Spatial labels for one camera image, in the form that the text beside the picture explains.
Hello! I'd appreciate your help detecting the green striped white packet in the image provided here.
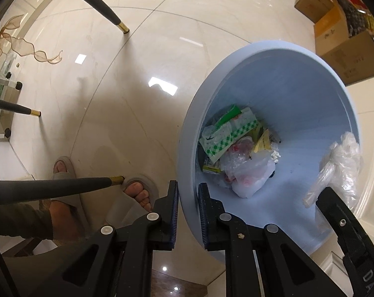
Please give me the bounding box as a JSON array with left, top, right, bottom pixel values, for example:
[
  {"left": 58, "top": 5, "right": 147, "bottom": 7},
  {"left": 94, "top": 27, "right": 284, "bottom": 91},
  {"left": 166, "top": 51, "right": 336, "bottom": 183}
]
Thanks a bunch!
[{"left": 210, "top": 103, "right": 241, "bottom": 128}]

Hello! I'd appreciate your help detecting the person's left foot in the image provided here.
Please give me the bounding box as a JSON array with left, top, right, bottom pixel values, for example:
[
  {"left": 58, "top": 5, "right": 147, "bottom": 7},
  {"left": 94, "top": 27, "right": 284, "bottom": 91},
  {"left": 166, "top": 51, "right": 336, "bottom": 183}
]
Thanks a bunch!
[{"left": 48, "top": 160, "right": 84, "bottom": 243}]

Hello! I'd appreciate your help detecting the person's foot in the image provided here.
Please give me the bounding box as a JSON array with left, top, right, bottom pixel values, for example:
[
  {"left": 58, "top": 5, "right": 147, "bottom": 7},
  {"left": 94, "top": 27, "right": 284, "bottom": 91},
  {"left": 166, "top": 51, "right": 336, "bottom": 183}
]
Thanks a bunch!
[
  {"left": 48, "top": 160, "right": 84, "bottom": 243},
  {"left": 123, "top": 181, "right": 153, "bottom": 212}
]

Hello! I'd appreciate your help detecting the clear plastic bag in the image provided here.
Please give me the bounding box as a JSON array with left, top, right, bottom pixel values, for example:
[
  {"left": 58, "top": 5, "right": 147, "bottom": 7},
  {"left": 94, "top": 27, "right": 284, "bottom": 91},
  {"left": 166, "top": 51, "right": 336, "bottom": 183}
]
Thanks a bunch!
[{"left": 303, "top": 131, "right": 362, "bottom": 209}]

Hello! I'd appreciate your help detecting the black patterned tote bag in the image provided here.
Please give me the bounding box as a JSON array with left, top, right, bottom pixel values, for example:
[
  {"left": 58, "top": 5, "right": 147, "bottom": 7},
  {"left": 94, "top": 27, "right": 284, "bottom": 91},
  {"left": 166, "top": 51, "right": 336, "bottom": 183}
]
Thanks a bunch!
[{"left": 320, "top": 0, "right": 371, "bottom": 38}]

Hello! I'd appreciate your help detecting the translucent white plastic bag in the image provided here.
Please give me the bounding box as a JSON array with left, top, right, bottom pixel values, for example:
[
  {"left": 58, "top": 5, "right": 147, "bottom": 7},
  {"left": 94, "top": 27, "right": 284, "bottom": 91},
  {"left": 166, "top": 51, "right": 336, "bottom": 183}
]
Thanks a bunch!
[{"left": 219, "top": 136, "right": 277, "bottom": 198}]

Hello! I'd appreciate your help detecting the large cardboard box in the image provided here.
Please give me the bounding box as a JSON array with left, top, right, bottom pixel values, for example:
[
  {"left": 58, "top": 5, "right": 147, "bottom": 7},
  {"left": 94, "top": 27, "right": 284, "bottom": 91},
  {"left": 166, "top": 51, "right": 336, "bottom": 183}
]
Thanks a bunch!
[{"left": 318, "top": 29, "right": 374, "bottom": 85}]

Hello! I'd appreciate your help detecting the person's right foot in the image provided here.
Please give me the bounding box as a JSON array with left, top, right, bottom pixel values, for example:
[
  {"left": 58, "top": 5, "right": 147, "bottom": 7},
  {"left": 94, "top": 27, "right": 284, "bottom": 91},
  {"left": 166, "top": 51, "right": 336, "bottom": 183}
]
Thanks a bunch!
[{"left": 123, "top": 181, "right": 153, "bottom": 212}]

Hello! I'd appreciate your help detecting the blue plastic trash bin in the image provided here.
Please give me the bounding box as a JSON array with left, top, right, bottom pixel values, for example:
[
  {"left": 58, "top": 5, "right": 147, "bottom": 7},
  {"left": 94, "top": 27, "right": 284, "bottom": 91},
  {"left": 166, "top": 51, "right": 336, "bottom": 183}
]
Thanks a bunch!
[{"left": 178, "top": 40, "right": 359, "bottom": 256}]

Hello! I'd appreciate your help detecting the small cardboard box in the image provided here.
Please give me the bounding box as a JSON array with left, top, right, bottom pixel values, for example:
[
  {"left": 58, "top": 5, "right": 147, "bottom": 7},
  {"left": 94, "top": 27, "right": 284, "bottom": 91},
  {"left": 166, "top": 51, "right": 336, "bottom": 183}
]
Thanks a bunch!
[{"left": 295, "top": 0, "right": 335, "bottom": 23}]

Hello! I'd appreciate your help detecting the beige sheer ribbon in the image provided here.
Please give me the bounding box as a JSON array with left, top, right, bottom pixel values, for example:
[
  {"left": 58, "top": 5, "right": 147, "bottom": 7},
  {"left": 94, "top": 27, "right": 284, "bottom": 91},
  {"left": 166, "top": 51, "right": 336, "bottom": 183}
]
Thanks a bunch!
[{"left": 0, "top": 17, "right": 64, "bottom": 65}]

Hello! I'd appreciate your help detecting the black gold-tipped table leg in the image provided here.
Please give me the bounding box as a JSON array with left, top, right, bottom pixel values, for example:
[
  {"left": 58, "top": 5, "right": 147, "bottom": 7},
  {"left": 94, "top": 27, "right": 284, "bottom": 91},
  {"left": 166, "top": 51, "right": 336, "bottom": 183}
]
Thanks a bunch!
[
  {"left": 0, "top": 176, "right": 125, "bottom": 206},
  {"left": 51, "top": 0, "right": 130, "bottom": 34},
  {"left": 0, "top": 97, "right": 41, "bottom": 118}
]

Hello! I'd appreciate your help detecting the person's right leg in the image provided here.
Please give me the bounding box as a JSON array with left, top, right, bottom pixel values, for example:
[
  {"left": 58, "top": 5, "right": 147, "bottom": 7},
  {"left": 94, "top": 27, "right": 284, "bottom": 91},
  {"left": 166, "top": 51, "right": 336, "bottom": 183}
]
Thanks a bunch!
[{"left": 0, "top": 244, "right": 91, "bottom": 297}]

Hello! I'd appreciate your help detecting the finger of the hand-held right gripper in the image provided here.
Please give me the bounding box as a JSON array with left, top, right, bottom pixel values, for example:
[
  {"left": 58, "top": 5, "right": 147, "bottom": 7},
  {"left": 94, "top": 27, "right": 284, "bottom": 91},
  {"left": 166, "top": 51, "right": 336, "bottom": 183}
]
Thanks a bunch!
[{"left": 315, "top": 186, "right": 374, "bottom": 264}]

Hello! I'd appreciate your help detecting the yellow wrapper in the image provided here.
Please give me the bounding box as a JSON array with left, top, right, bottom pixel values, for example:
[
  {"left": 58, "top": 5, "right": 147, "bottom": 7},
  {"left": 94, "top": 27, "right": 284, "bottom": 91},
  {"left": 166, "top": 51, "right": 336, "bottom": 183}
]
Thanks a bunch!
[{"left": 253, "top": 128, "right": 274, "bottom": 153}]

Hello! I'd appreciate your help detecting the person's leg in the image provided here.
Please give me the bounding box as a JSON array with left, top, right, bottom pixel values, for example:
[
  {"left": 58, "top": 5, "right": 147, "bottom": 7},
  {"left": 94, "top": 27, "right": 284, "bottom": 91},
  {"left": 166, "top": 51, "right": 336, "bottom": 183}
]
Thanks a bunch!
[
  {"left": 0, "top": 203, "right": 55, "bottom": 248},
  {"left": 0, "top": 244, "right": 91, "bottom": 297}
]

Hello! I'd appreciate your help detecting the small yellow green packet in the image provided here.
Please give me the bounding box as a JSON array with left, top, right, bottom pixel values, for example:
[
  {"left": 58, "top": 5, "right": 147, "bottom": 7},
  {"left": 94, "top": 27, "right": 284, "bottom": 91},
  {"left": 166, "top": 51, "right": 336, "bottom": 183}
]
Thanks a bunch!
[{"left": 202, "top": 158, "right": 223, "bottom": 174}]

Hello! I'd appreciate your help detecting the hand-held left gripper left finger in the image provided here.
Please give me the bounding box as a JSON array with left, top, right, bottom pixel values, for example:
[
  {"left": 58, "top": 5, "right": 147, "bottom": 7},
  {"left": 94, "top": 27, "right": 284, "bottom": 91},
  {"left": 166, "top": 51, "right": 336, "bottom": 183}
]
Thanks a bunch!
[{"left": 29, "top": 179, "right": 179, "bottom": 297}]

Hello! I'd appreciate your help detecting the green checked wrapper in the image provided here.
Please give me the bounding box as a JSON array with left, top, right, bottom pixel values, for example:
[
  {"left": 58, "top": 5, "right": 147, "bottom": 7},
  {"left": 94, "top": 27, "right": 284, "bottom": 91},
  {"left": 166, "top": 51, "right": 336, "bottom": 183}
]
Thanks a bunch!
[{"left": 199, "top": 108, "right": 263, "bottom": 164}]

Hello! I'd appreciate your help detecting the yellow cardboard box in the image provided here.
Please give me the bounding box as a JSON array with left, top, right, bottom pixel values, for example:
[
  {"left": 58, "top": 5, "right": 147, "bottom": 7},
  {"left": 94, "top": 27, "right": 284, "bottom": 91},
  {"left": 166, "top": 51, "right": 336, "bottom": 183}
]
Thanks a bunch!
[{"left": 314, "top": 4, "right": 351, "bottom": 57}]

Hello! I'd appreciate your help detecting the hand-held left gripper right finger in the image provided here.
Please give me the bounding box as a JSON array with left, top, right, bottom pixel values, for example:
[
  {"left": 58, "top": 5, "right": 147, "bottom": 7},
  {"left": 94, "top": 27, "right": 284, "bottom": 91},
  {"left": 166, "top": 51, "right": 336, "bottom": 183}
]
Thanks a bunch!
[{"left": 198, "top": 182, "right": 345, "bottom": 297}]

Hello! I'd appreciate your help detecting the grey slipper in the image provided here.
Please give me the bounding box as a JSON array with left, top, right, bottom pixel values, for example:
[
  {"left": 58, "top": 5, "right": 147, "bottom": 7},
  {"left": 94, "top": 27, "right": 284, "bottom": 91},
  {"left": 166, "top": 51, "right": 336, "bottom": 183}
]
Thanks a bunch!
[
  {"left": 106, "top": 173, "right": 160, "bottom": 223},
  {"left": 51, "top": 156, "right": 82, "bottom": 214}
]

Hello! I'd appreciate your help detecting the person's left leg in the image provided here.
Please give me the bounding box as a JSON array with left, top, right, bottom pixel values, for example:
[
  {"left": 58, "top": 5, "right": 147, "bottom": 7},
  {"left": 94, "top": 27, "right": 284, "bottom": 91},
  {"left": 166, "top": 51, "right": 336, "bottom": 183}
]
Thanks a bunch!
[{"left": 0, "top": 203, "right": 55, "bottom": 248}]

